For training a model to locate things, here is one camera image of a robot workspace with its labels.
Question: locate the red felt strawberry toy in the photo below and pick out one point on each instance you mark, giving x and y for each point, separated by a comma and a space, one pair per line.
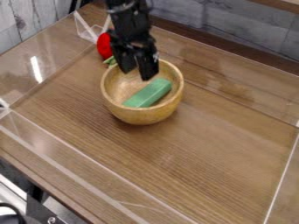
104, 49

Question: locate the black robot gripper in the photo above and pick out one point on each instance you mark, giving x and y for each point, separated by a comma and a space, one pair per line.
132, 43

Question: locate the green rectangular block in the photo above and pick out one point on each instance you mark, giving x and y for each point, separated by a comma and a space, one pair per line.
150, 94

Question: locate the black metal bracket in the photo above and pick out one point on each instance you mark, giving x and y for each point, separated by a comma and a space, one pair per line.
38, 214

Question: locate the clear acrylic triangular bracket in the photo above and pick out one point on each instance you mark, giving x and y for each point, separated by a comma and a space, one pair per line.
90, 32

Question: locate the brown wooden bowl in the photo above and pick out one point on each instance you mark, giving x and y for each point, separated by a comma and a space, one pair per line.
118, 86

